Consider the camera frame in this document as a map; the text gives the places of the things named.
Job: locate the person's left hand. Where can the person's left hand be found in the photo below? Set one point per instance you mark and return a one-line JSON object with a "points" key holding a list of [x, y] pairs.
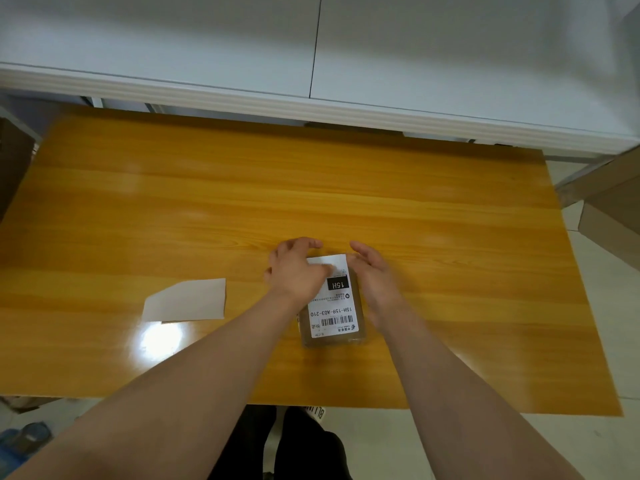
{"points": [[292, 272]]}

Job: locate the person's right hand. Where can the person's right hand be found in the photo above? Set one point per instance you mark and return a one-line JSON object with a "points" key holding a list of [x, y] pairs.
{"points": [[377, 282]]}

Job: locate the person's left thumb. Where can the person's left thumb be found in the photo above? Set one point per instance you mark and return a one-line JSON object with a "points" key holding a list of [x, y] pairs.
{"points": [[322, 270]]}

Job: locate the person's right thumb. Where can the person's right thumb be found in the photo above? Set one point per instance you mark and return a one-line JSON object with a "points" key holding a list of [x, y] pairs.
{"points": [[356, 267]]}

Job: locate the white shipping label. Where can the white shipping label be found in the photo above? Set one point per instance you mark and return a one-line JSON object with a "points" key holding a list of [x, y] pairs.
{"points": [[336, 309]]}

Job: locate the small brown cardboard box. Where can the small brown cardboard box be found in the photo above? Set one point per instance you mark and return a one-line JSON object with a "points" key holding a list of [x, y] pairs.
{"points": [[350, 339]]}

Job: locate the person's left forearm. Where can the person's left forearm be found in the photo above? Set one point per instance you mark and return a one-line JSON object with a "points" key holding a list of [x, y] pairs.
{"points": [[200, 384]]}

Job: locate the person's right forearm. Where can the person's right forearm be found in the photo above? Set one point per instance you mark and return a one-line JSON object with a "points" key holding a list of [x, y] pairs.
{"points": [[450, 394]]}

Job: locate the white label backing paper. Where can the white label backing paper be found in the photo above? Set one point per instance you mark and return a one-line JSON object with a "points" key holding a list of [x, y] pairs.
{"points": [[187, 299]]}

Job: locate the white printed tag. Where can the white printed tag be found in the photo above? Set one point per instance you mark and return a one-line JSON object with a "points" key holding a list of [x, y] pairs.
{"points": [[315, 412]]}

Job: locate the person's black trousers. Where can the person's black trousers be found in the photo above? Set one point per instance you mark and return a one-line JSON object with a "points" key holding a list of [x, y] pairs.
{"points": [[300, 452]]}

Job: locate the white cabinet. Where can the white cabinet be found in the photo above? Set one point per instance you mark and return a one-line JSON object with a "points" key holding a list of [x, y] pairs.
{"points": [[400, 59]]}

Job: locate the flat brown cardboard box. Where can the flat brown cardboard box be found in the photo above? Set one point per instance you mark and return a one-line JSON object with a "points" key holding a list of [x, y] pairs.
{"points": [[607, 174], [612, 229]]}

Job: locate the dark brown cardboard box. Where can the dark brown cardboard box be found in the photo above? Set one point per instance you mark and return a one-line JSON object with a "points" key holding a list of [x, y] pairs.
{"points": [[12, 164]]}

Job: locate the clear plastic water bottle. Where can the clear plastic water bottle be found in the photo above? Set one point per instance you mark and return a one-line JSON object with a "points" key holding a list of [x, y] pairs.
{"points": [[27, 442]]}

